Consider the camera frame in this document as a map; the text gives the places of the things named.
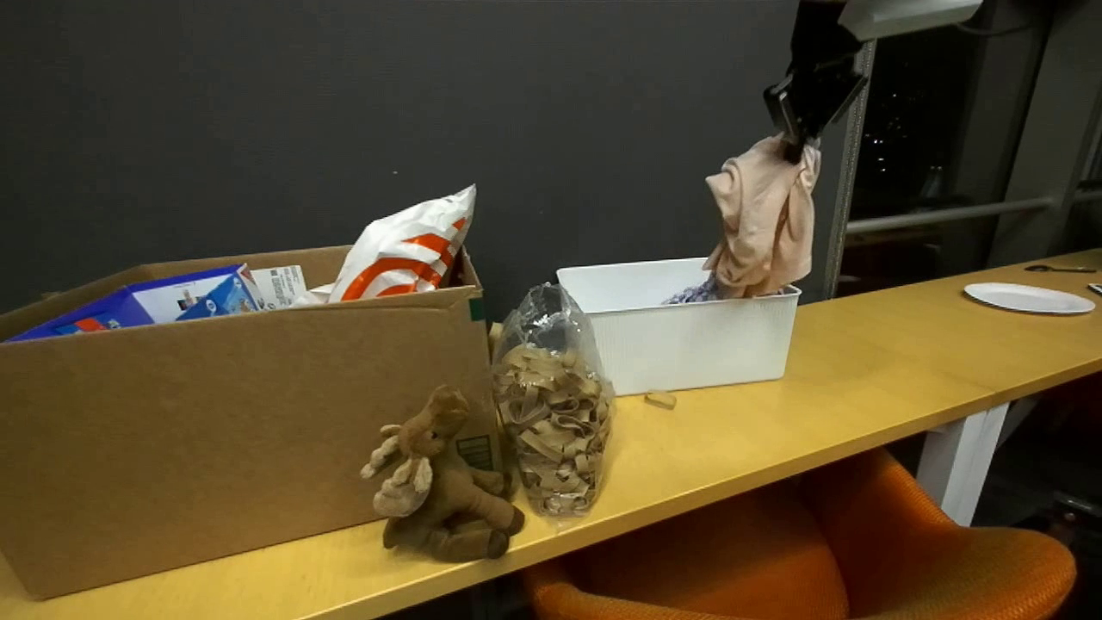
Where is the clear bag of brown chips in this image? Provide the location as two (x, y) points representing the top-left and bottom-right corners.
(490, 278), (622, 518)

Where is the thin dark pen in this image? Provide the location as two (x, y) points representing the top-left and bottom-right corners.
(1022, 259), (1102, 278)

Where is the white round plate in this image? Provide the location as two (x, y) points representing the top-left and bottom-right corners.
(959, 278), (1102, 321)

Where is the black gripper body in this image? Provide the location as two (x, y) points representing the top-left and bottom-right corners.
(763, 44), (875, 151)

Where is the pale pink clothing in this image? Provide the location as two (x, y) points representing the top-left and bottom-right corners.
(703, 130), (828, 304)

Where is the blue white package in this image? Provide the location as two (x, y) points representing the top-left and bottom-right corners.
(10, 260), (267, 344)

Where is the red white plastic bag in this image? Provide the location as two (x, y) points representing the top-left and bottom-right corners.
(327, 181), (484, 306)

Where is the white plastic basket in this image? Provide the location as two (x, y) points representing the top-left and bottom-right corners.
(556, 253), (806, 398)

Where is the brown cardboard box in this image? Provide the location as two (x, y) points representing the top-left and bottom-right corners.
(0, 239), (498, 602)

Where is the brown plush moose toy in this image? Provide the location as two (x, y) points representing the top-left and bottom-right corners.
(360, 381), (532, 563)

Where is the small white carton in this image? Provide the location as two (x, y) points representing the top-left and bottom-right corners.
(244, 260), (314, 314)

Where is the white table leg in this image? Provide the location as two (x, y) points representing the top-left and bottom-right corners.
(912, 398), (1015, 531)

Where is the orange upholstered chair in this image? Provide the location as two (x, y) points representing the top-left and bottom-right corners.
(803, 446), (1081, 620)
(524, 489), (856, 620)

